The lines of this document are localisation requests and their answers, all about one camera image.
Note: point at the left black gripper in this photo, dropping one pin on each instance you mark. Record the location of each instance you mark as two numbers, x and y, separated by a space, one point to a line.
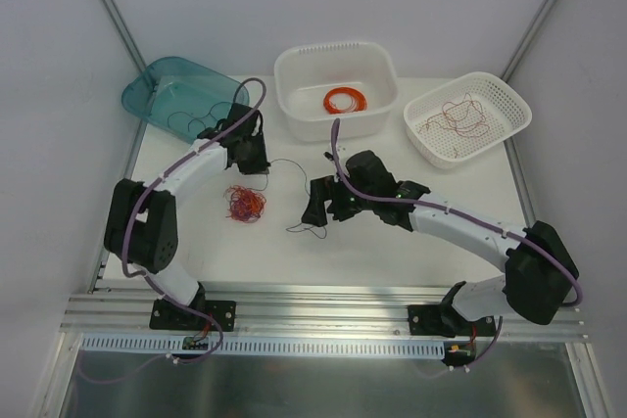
252 156

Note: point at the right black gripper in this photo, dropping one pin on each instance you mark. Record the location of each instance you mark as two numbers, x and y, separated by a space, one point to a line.
330 196

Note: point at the ball of wires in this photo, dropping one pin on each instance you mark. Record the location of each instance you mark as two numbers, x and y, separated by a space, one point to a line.
244 204

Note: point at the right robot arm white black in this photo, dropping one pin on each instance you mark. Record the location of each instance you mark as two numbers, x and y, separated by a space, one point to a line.
537 275

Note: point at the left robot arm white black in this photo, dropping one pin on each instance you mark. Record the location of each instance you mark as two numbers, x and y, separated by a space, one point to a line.
142 225

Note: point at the white solid plastic tub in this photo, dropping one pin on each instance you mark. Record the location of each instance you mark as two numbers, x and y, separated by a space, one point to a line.
353 81

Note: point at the teal transparent plastic bin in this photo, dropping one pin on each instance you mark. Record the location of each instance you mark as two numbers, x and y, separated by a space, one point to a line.
181 97

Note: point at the white perforated plastic basket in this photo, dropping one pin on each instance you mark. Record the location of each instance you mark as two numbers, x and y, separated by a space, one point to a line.
463 118

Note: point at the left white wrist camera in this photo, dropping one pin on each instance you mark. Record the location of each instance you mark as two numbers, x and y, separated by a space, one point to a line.
256 122

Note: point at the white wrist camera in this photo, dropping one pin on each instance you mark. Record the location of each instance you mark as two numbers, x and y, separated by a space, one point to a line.
340 151
256 122

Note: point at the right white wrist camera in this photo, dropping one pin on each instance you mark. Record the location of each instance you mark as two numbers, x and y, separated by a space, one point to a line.
340 151

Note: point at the aluminium mounting rail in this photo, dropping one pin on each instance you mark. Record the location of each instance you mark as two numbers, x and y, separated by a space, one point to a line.
340 312

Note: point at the right aluminium frame post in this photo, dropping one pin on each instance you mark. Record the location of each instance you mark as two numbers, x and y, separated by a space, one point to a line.
545 68

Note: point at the aluminium frame post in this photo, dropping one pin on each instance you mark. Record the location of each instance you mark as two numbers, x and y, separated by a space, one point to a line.
86 141
545 68

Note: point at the white slotted cable duct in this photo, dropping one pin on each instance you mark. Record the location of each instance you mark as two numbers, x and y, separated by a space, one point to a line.
260 346

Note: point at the left aluminium frame post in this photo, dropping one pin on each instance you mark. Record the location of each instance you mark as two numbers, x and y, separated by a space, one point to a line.
86 141

